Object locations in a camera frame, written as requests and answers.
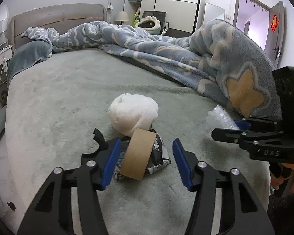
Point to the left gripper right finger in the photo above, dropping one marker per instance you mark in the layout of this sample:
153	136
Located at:
241	209

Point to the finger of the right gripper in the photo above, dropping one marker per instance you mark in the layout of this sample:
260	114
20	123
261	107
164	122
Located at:
258	123
230	135

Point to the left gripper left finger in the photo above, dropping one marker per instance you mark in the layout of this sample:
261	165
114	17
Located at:
51	209

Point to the clear bubble wrap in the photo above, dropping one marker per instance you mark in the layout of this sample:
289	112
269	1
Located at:
220	118

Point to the brown tape roll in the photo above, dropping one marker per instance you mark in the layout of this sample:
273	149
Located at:
138	154

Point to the white tissue wad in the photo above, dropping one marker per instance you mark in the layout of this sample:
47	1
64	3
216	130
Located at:
129	112

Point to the blue cloud pattern blanket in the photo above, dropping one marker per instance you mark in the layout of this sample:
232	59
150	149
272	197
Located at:
218	60

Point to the black printed snack wrapper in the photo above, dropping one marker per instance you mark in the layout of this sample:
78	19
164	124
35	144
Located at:
158	159

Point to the grey framed door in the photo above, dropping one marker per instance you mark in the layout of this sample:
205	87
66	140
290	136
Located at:
264	25

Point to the grey-green bed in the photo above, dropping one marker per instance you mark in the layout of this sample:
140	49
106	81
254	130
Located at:
54	107

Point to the white grey wardrobe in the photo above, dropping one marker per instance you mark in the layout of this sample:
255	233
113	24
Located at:
184	16

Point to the cream plush pet bed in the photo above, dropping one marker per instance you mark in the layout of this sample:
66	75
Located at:
150	24

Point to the white power strip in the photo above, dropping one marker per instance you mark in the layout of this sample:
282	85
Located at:
4	65

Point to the dark blue-grey pillow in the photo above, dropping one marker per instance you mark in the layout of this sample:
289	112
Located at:
27	56

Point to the white bedside lamp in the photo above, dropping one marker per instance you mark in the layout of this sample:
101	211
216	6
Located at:
122	17

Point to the grey padded headboard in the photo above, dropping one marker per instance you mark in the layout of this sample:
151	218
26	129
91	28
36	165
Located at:
60	17

